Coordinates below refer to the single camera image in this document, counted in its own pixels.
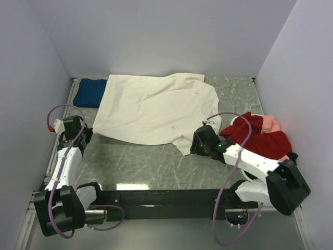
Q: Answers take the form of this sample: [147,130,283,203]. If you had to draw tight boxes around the white t shirt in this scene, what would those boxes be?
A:
[93,73,222,155]

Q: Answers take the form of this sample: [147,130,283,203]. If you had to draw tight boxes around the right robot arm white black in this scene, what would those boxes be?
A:
[190,125,311,216]

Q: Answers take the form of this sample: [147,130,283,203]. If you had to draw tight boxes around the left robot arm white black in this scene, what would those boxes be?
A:
[33,116,104,236]

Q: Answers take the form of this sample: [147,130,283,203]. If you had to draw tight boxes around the folded blue t shirt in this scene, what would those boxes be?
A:
[73,79,107,108]

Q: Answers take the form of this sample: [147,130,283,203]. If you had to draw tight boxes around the pink t shirt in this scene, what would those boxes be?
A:
[261,115,280,133]

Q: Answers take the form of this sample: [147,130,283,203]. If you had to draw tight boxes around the red t shirt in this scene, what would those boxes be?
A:
[219,112,292,161]

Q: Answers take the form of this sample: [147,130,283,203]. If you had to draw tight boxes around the black t shirt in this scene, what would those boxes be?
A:
[287,152,299,165]

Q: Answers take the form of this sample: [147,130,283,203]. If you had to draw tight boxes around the black base crossbar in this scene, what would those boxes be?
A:
[89,189,248,221]

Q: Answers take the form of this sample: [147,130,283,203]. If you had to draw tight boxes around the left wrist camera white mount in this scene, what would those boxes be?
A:
[47,119,65,135]

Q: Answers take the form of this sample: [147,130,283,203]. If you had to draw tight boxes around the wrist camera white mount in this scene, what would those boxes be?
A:
[47,119,65,135]
[202,120,216,127]

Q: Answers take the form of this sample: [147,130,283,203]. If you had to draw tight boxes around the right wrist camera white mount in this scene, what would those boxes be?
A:
[202,120,216,127]

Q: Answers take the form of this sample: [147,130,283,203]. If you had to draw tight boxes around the aluminium frame rail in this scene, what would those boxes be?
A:
[14,77,79,250]

